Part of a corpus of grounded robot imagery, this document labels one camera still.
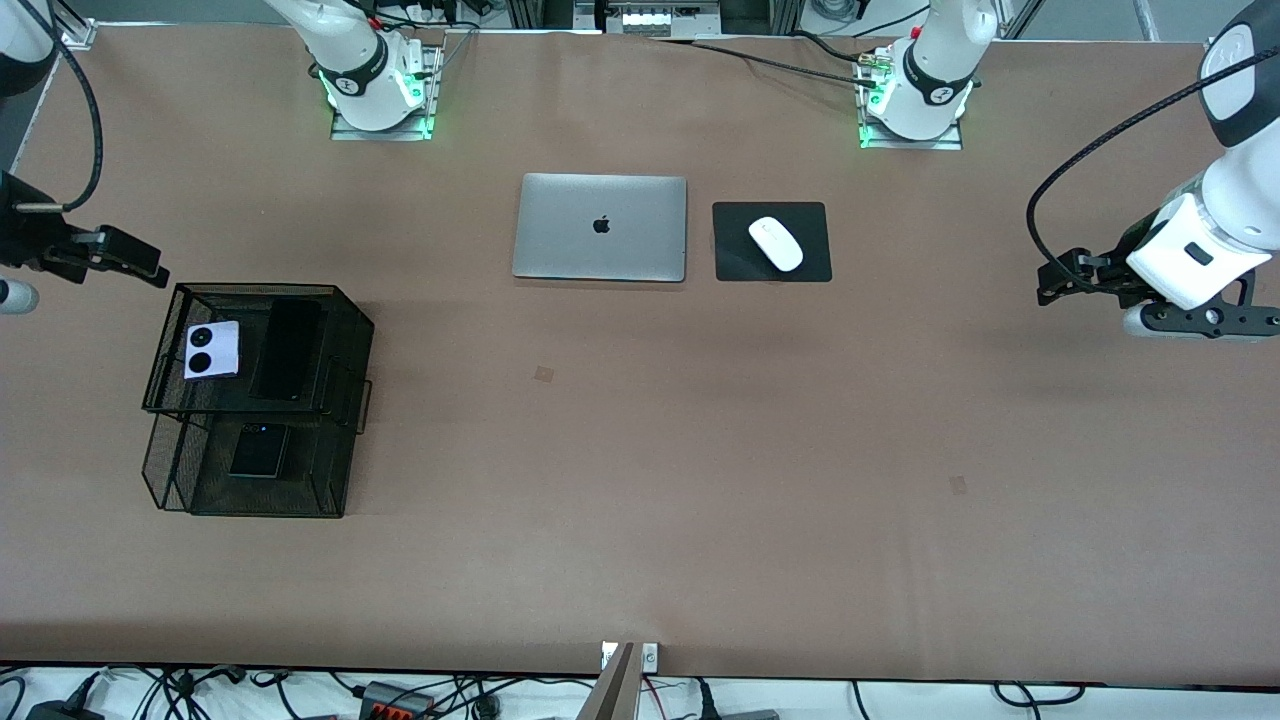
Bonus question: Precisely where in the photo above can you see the lavender flip phone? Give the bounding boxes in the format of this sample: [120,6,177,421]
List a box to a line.
[183,320,242,381]

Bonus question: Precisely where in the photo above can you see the black slab phone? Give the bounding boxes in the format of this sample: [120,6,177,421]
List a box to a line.
[248,298,324,403]

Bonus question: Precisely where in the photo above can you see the black flip phone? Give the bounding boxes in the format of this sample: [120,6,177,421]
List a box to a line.
[228,422,291,480]

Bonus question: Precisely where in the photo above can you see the black mesh two-tier organizer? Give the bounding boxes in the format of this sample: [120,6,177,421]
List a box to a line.
[141,283,376,519]

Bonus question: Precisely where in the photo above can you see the white computer mouse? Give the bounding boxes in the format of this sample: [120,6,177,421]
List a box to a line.
[748,216,805,273]

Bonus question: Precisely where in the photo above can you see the black mouse pad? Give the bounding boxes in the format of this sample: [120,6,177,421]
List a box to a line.
[712,201,833,283]

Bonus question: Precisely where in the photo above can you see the silver closed laptop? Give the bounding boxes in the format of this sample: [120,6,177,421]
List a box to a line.
[512,173,689,284]

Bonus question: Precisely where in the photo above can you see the white terminal block device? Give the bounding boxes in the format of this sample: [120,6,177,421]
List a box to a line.
[605,3,703,33]

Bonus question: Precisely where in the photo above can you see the black power strip red switches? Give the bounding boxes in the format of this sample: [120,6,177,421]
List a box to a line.
[358,681,437,720]

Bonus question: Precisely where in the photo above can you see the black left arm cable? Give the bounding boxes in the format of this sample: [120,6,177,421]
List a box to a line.
[1026,48,1280,276]

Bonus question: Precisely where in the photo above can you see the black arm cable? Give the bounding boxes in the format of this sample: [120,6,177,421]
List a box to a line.
[12,0,105,214]
[1026,48,1280,276]

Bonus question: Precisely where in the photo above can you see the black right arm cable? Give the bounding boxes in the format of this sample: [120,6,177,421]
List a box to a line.
[12,0,105,214]

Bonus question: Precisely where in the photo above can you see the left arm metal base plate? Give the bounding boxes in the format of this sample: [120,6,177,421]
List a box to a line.
[858,45,964,151]

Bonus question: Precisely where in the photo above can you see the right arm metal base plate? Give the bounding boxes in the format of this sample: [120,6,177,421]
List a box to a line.
[330,42,444,142]

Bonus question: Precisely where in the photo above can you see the black cable on table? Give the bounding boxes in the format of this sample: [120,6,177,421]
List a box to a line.
[648,36,886,86]

